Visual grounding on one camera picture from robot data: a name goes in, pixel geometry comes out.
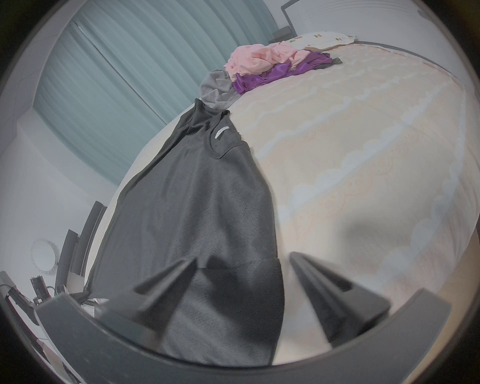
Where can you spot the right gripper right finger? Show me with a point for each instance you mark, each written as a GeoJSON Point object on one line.
{"type": "Point", "coordinates": [333, 303]}

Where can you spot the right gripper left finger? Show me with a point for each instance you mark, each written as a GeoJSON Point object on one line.
{"type": "Point", "coordinates": [165, 296]}

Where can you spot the black T-shirt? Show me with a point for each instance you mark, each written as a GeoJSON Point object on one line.
{"type": "Point", "coordinates": [195, 210]}

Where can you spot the black chest of drawers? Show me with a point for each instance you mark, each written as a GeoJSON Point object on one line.
{"type": "Point", "coordinates": [84, 243]}

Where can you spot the round mirror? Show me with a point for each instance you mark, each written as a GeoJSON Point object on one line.
{"type": "Point", "coordinates": [44, 255]}

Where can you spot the bed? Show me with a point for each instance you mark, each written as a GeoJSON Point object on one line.
{"type": "Point", "coordinates": [375, 150]}

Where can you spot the blue-green curtain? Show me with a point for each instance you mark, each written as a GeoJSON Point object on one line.
{"type": "Point", "coordinates": [180, 48]}
{"type": "Point", "coordinates": [93, 112]}

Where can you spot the purple garment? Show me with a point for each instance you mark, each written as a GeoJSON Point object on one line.
{"type": "Point", "coordinates": [277, 73]}

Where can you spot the dark grey garment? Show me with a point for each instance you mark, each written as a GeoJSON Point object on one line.
{"type": "Point", "coordinates": [332, 63]}

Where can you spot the pink garment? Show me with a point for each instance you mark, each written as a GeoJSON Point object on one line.
{"type": "Point", "coordinates": [258, 60]}

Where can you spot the white printed pillow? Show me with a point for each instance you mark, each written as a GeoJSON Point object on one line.
{"type": "Point", "coordinates": [330, 39]}

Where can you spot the grey bedside table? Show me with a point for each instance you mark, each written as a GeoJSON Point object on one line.
{"type": "Point", "coordinates": [280, 34]}

